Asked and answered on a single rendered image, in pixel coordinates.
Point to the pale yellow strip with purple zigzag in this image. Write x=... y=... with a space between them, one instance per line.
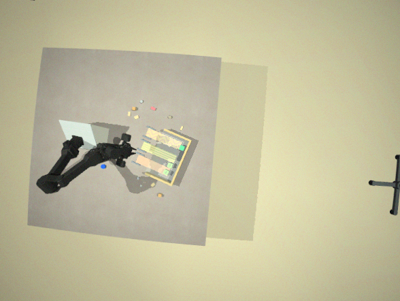
x=153 y=134

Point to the pale yellow striped strip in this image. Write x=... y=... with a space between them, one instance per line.
x=148 y=147

